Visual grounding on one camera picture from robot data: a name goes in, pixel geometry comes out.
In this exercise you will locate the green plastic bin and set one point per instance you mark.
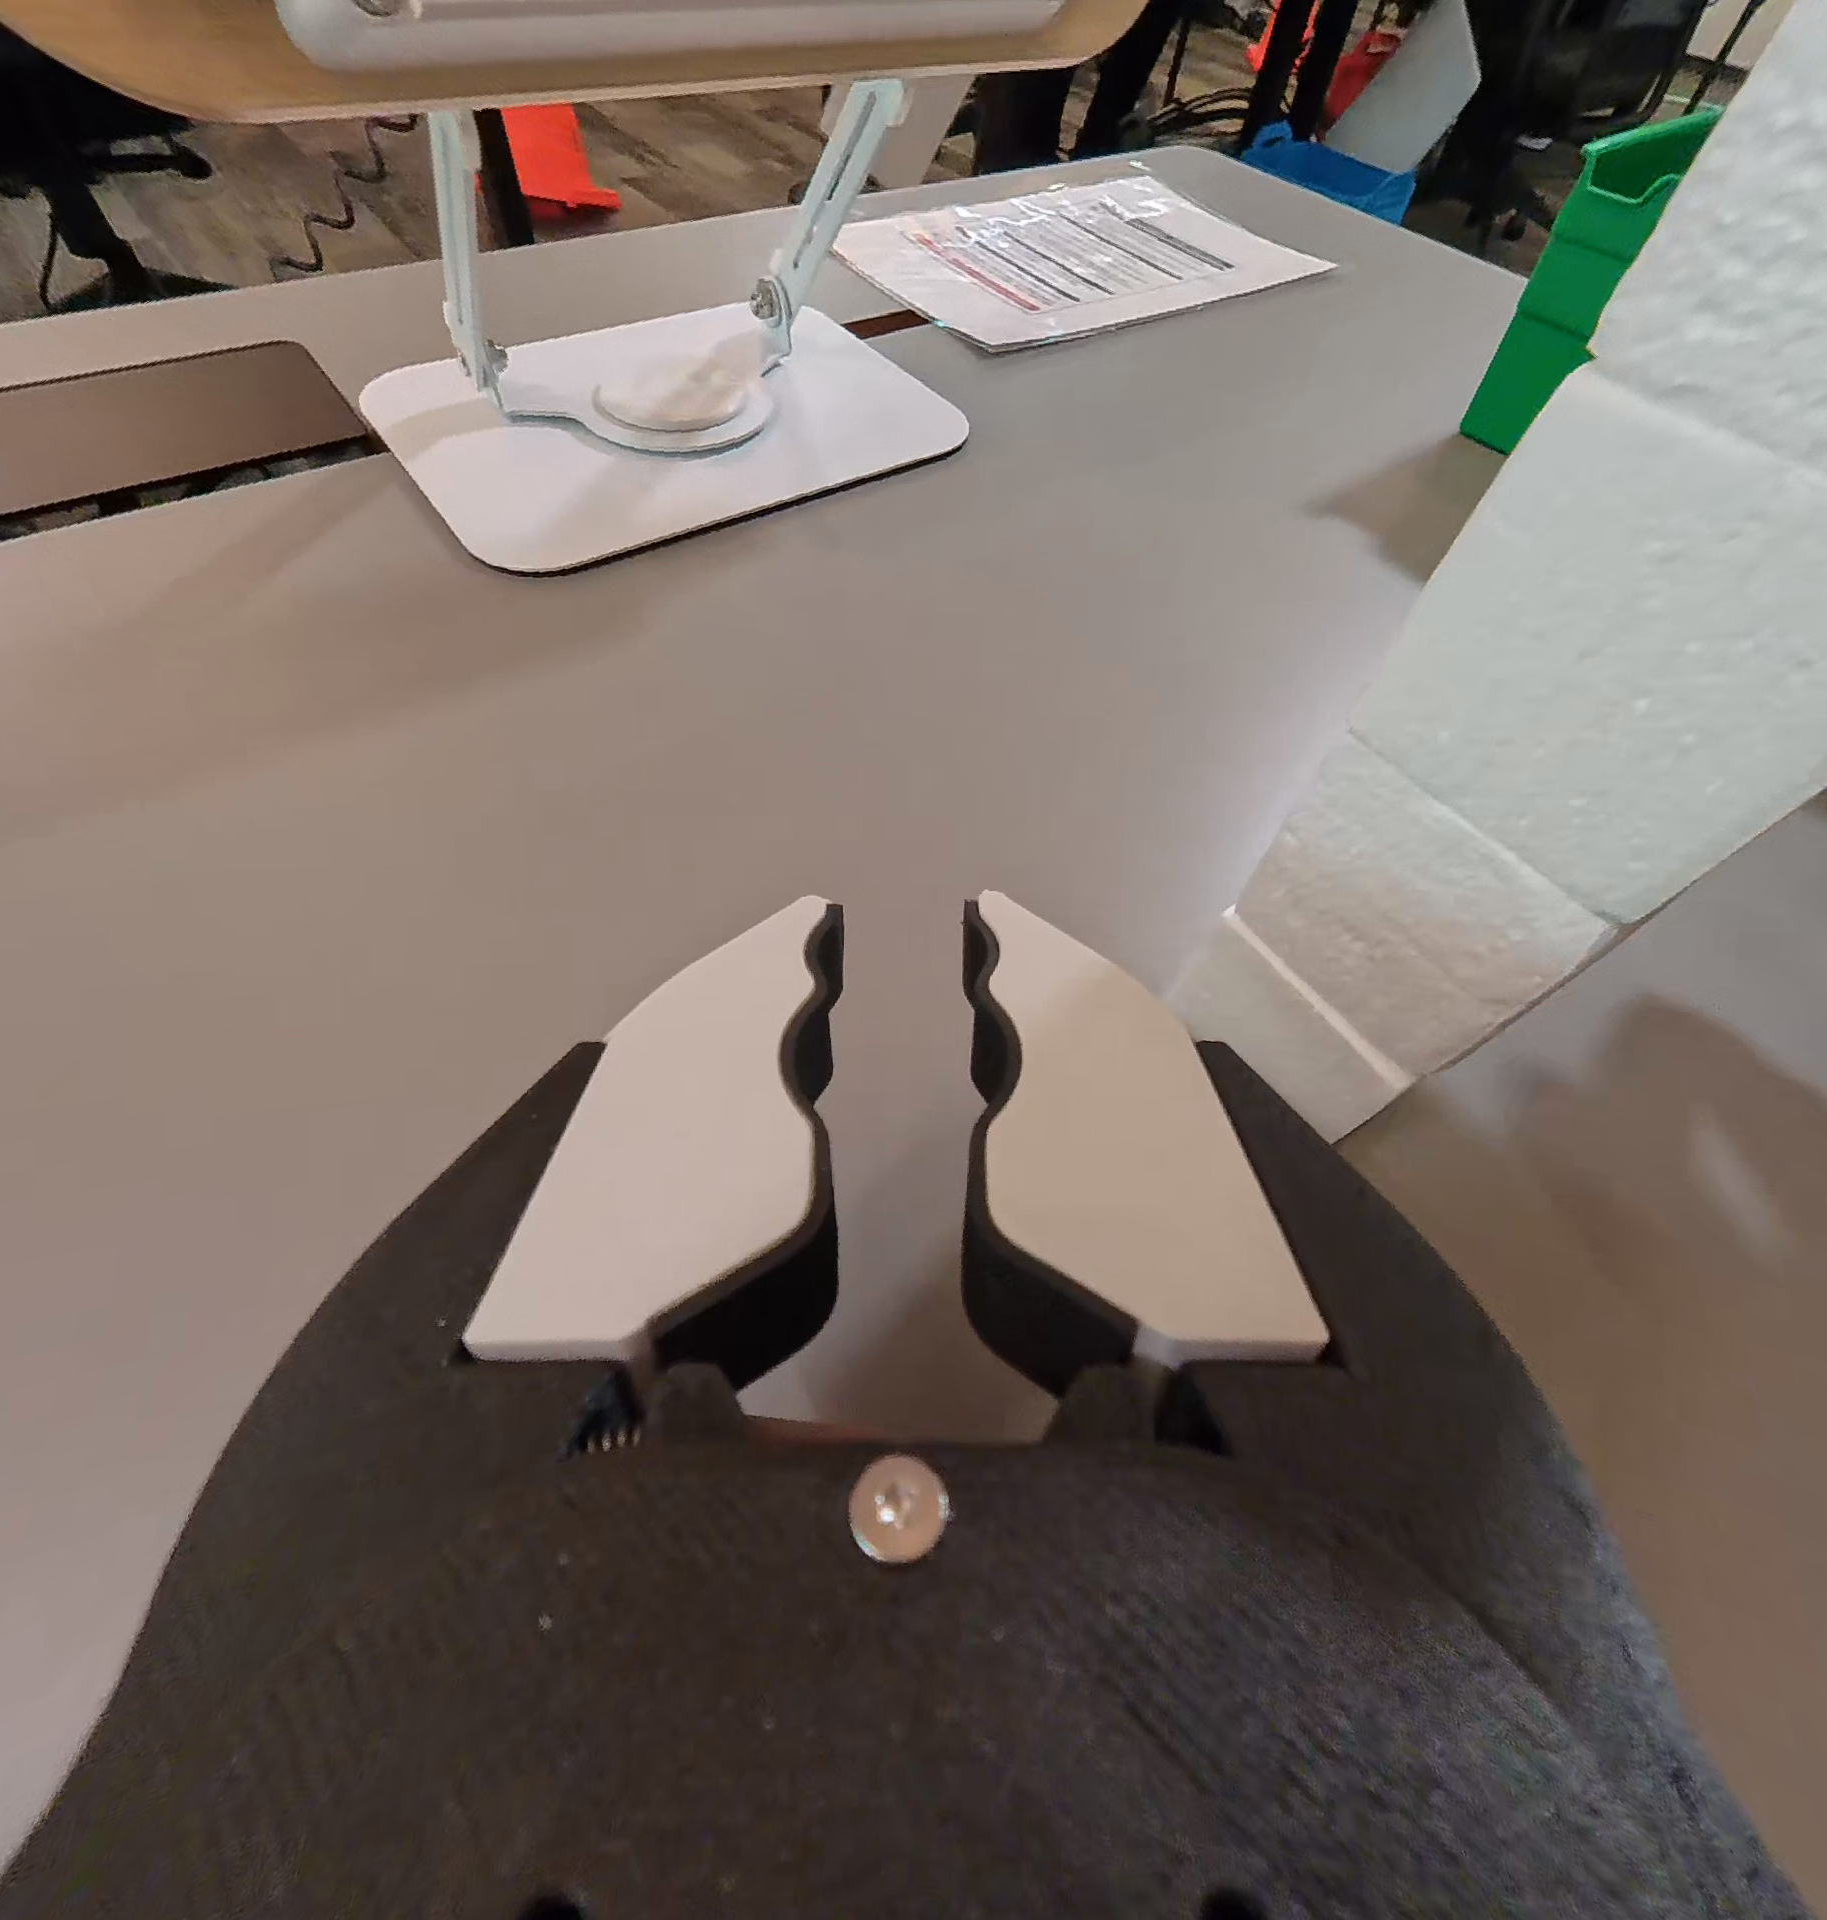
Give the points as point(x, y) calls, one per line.
point(1543, 347)

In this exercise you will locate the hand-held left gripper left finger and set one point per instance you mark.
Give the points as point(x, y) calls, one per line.
point(674, 1170)

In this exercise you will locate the grey desk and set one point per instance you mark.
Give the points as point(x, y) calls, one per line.
point(554, 750)

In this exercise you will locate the wooden document holder stand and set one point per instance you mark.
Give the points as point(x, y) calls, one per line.
point(628, 495)

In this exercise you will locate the orange cone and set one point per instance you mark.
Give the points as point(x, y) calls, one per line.
point(554, 165)

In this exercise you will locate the blue bag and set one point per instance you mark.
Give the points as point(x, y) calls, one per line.
point(1326, 172)

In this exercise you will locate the laminated instruction sheet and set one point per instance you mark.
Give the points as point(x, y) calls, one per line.
point(1078, 263)

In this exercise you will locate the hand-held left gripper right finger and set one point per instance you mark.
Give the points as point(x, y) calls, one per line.
point(1138, 1187)

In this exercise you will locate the black office chair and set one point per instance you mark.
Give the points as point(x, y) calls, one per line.
point(74, 150)

